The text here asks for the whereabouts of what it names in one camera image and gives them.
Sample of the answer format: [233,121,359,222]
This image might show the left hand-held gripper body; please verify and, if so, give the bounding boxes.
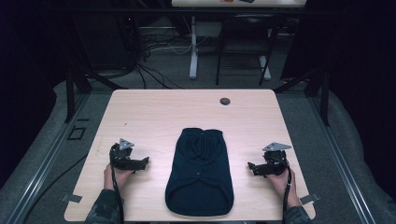
[108,137,138,171]

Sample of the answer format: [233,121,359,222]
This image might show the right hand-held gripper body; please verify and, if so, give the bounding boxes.
[257,141,293,177]

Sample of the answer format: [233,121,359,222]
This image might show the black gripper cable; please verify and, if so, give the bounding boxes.
[280,166,293,224]
[109,148,126,224]

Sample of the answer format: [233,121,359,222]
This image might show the black tape rectangle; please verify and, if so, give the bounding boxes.
[66,125,87,141]

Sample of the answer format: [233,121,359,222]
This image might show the person's right hand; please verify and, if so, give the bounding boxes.
[265,167,303,209]

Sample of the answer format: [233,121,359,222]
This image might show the person's left hand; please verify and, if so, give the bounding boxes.
[103,163,135,191]

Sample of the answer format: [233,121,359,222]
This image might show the black metal frame stand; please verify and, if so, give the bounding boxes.
[63,18,129,124]
[274,66,331,127]

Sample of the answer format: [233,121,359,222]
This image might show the aluminium floor rail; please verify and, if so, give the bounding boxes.
[307,96,377,224]
[5,92,92,224]

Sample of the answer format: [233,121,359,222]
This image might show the white desk with legs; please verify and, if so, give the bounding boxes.
[170,0,308,81]

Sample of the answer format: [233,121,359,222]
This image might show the black floor cable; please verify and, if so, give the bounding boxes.
[22,152,90,224]

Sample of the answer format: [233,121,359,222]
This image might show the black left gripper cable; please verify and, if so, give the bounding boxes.
[109,148,126,224]

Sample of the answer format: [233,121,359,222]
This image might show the dark curtain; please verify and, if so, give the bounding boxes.
[0,0,73,190]
[279,0,396,202]

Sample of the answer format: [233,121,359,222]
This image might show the dark blue garment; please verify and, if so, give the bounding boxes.
[164,127,235,217]

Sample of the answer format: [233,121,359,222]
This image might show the black chair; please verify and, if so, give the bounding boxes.
[215,13,282,87]

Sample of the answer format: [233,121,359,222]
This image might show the tangle of floor cables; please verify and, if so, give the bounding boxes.
[134,29,200,91]

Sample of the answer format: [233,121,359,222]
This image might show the grey metal table bracket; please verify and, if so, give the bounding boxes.
[61,192,83,204]
[299,192,320,206]

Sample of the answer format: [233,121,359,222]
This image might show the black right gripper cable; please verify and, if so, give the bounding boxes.
[280,166,293,224]

